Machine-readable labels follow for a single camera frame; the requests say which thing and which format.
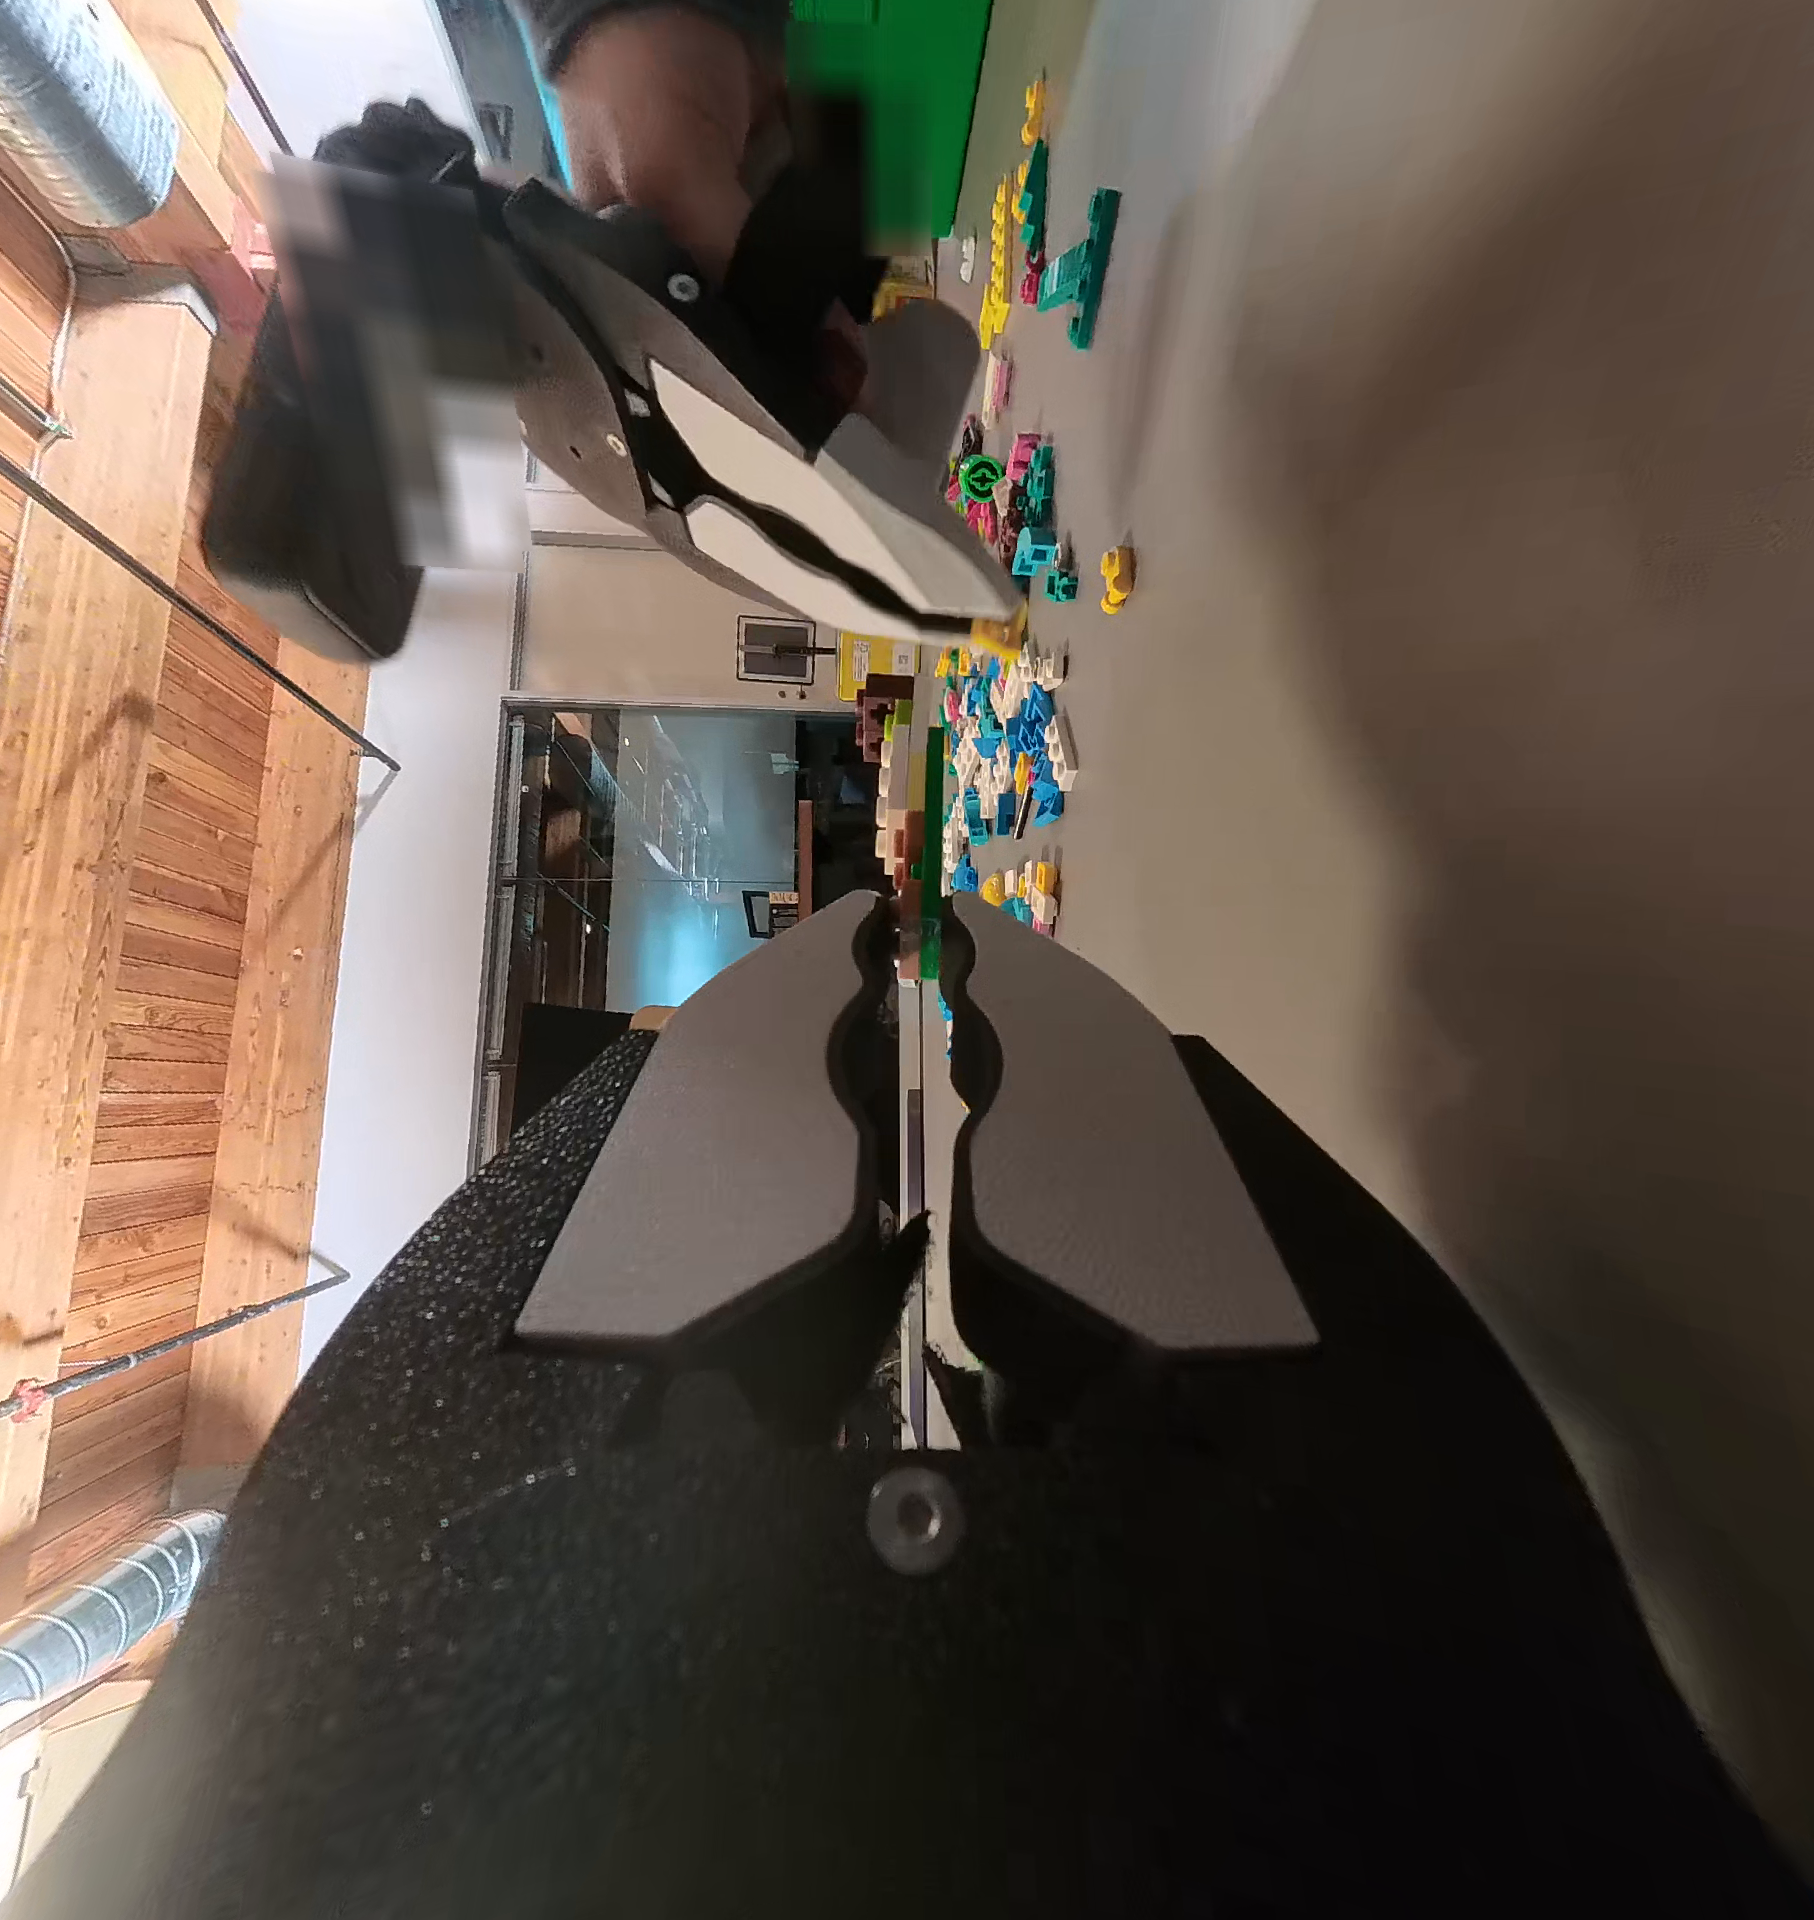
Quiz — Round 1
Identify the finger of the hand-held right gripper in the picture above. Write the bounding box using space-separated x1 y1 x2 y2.
686 499 989 637
648 364 1029 621

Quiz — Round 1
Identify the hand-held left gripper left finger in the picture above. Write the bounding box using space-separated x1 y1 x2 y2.
514 892 897 1344

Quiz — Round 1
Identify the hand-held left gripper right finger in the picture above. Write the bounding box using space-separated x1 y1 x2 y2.
943 892 1323 1360

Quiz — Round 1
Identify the toy brick model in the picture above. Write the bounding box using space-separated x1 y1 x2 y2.
851 672 956 1448

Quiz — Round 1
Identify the person's right forearm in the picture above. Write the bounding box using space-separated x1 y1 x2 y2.
514 0 794 49

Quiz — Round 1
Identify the grey desk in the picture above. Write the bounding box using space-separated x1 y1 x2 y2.
848 0 1814 1920

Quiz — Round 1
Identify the person's right hand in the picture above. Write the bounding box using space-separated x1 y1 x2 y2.
561 19 789 275

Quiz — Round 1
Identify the black cabinet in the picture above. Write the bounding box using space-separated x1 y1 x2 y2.
509 1001 672 1149

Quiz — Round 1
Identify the yellow toy brick strip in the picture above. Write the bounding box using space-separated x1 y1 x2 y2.
977 170 1035 349

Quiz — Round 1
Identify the pile of colourful toy bricks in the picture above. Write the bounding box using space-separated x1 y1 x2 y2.
930 428 1093 941

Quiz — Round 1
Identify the teal toy brick structure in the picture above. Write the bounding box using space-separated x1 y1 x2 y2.
1035 187 1125 349

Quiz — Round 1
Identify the glass partition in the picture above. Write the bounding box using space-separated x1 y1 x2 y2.
499 697 808 1025

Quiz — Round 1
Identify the green toy baseplate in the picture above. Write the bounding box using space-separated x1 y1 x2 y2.
786 0 995 245

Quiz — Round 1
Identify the thin metal rod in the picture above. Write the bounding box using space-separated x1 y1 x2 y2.
0 1272 354 1439
0 408 402 776

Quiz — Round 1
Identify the silver ventilation duct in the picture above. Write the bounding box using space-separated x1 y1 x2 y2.
0 0 184 231
0 1506 228 1745

